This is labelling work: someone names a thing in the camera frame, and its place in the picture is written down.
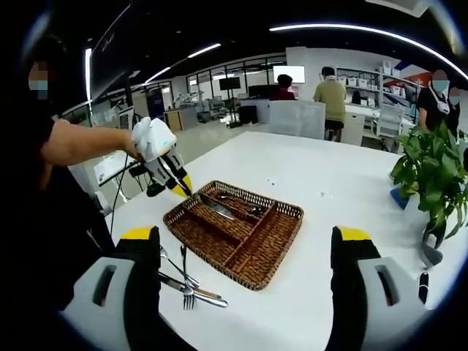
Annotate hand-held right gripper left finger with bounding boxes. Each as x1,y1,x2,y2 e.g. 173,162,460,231
60,225,162,351

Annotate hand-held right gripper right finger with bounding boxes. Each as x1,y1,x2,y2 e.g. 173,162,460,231
331,225,432,351

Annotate silver spoon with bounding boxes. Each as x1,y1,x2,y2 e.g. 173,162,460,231
215,193,264,216
159,245,201,288

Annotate silver fork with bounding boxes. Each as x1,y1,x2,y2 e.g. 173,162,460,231
179,244,197,312

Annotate wooden-handled knife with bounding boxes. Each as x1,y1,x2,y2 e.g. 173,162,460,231
159,272,223,299

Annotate brown wicker cutlery storage tray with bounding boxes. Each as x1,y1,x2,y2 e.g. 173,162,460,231
162,179,305,293

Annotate black laptop stand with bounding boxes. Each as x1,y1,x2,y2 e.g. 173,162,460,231
126,160,165,198

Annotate wooden side cabinet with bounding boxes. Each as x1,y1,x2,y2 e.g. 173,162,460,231
163,109,184,132

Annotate dark blue display panel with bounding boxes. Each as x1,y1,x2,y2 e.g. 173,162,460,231
146,90,165,118

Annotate small black white device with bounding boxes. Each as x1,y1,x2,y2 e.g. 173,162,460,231
418,271,429,305

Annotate grey plastic object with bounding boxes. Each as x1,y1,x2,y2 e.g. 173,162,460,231
420,233,444,270

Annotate operator person in black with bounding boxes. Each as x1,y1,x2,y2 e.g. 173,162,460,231
0,34,118,315

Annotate black television on stand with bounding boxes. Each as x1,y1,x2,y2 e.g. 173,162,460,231
218,77,242,99

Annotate long ceiling light strip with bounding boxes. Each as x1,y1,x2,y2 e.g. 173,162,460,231
84,47,92,102

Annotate short ceiling light strip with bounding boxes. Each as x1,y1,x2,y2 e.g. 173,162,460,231
186,42,222,59

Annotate black hanging ceiling sign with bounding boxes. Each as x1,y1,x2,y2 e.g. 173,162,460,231
89,3,132,99

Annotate blue wedge object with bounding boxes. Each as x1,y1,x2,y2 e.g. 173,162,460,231
389,186,412,210

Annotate black desk monitors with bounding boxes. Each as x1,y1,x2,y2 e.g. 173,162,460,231
247,84,275,98

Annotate white mesh office chair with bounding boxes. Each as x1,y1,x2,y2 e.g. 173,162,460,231
268,99,327,140

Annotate green potted plant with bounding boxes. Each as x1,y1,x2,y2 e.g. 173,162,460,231
388,122,468,242

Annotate white neck-worn device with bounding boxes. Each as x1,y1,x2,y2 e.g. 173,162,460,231
429,86,450,114

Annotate shelving rack with white boxes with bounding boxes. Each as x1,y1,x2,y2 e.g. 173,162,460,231
335,60,429,110

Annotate curved ceiling light strip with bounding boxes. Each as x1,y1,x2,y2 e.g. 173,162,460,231
269,23,468,80

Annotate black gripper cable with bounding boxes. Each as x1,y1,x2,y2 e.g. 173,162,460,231
108,153,129,242

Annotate white wall screen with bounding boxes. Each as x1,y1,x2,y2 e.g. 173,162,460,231
272,64,306,84

